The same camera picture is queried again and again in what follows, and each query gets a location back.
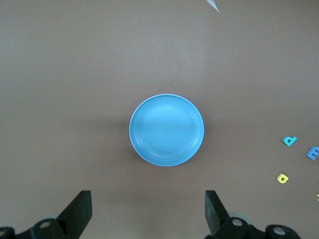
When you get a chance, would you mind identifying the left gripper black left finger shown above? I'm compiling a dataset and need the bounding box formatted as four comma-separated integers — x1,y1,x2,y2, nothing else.
14,190,93,239

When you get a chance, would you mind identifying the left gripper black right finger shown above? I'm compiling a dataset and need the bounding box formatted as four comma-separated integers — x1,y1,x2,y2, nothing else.
204,190,266,239

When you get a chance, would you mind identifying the teal foam letter p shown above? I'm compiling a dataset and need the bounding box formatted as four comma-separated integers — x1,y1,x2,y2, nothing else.
283,135,298,147

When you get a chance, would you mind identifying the blue foam letter m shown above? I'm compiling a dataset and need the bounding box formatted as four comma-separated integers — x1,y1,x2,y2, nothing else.
306,146,319,160

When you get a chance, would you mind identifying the blue plate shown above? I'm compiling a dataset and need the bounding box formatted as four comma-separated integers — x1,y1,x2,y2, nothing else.
129,93,205,167

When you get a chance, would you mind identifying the brown paper table cover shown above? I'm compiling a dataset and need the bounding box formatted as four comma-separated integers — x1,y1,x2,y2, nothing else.
0,0,319,239

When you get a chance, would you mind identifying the grey tape scrap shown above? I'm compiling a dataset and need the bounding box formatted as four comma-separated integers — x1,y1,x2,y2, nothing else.
206,0,221,13

